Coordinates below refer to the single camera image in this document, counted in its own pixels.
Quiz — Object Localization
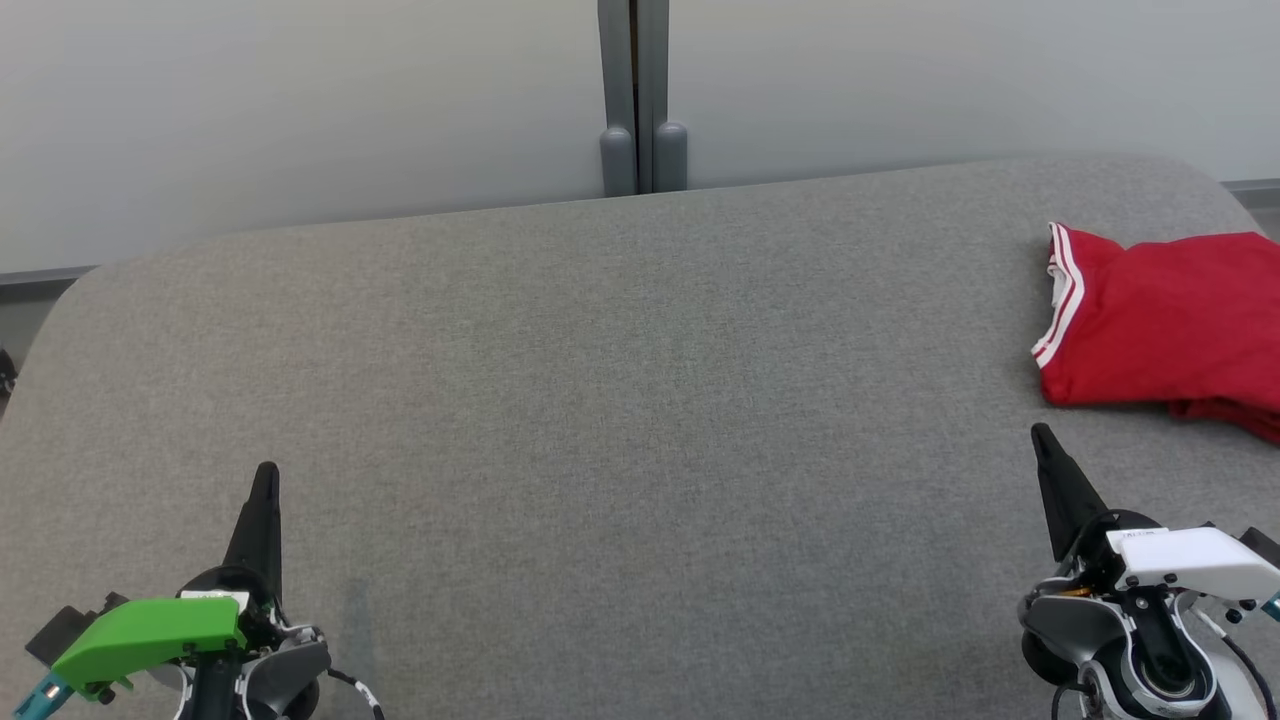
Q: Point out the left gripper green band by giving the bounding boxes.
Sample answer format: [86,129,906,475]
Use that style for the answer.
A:
[50,461,285,702]

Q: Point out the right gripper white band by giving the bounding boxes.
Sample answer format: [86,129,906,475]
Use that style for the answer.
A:
[1030,422,1280,602]

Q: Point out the red and white striped shirt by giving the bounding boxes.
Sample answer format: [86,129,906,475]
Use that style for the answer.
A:
[1031,221,1280,413]

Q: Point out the grey fabric sofa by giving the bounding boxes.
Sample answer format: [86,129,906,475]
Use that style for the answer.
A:
[0,150,1280,720]

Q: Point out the grey partition post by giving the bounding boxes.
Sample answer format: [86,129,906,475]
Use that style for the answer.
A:
[597,0,690,197]

